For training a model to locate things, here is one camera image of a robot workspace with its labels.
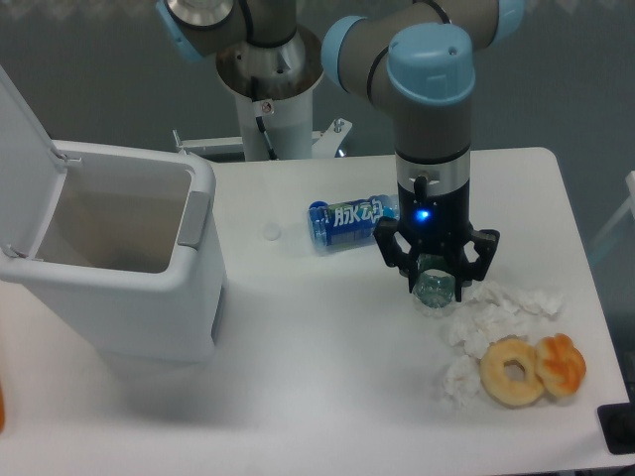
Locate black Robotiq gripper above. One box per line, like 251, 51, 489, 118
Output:
373, 180, 500, 302

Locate clear crushed plastic bottle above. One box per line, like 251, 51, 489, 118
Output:
413, 254, 455, 316

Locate blue labelled drink bottle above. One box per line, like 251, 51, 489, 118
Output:
307, 194, 400, 251

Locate white bottle cap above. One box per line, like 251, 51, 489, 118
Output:
262, 222, 282, 241

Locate white trash can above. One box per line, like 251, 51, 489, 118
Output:
1, 141, 226, 362

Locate white trash can lid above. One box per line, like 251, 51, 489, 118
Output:
1, 71, 66, 258

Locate large crumpled white tissue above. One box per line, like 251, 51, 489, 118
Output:
445, 281, 565, 359

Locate small crumpled white tissue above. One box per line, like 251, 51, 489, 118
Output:
443, 355, 481, 409

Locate twisted orange bread roll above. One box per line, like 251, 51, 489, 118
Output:
536, 333, 586, 398

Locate black device at edge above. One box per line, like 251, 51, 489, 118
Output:
597, 403, 634, 455

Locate orange object at edge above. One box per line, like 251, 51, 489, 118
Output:
0, 372, 7, 434

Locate ring doughnut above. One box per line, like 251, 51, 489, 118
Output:
479, 338, 545, 408

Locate white frame at right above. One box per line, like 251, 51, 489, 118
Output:
588, 171, 634, 266

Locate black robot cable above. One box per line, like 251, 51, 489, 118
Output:
250, 76, 279, 161

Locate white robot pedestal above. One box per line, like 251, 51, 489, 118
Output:
215, 26, 322, 162

